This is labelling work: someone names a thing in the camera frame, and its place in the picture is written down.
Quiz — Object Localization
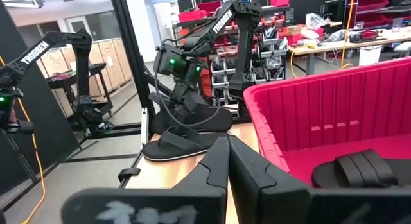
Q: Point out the white frame bracket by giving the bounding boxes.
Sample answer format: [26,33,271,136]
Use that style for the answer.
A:
[141,107,150,145]

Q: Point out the black side table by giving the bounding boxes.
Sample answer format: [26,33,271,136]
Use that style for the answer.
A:
[47,62,114,117]

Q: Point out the shelf rack with red bins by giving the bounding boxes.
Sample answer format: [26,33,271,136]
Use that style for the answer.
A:
[354,0,411,29]

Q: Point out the cluttered workbench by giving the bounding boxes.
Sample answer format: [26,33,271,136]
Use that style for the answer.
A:
[287,26,411,76]

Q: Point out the black slide sandal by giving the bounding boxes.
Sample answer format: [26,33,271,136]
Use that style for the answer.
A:
[311,148,411,189]

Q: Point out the black aluminium frame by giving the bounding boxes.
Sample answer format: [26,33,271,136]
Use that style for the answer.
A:
[85,0,155,189]

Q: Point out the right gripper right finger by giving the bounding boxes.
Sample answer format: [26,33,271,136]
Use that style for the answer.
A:
[228,135,411,224]

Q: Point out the white waste bin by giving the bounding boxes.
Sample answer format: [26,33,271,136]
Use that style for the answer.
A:
[358,45,383,67]

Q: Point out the black panel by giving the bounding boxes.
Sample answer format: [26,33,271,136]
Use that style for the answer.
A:
[0,1,81,194]

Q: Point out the red plastic bin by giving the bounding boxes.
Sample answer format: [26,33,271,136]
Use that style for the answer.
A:
[243,56,411,190]

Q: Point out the yellow cable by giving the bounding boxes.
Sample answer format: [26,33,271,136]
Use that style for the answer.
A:
[0,55,47,224]
[339,0,356,70]

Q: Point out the parts shelf with bins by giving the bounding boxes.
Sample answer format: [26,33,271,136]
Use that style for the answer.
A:
[175,2,292,109]

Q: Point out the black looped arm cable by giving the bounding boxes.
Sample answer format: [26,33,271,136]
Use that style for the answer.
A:
[153,40,222,127]

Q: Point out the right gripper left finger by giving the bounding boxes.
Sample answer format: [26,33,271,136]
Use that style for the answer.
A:
[60,136,231,224]

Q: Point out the wooden crates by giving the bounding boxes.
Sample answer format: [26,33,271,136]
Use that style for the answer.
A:
[41,37,133,101]

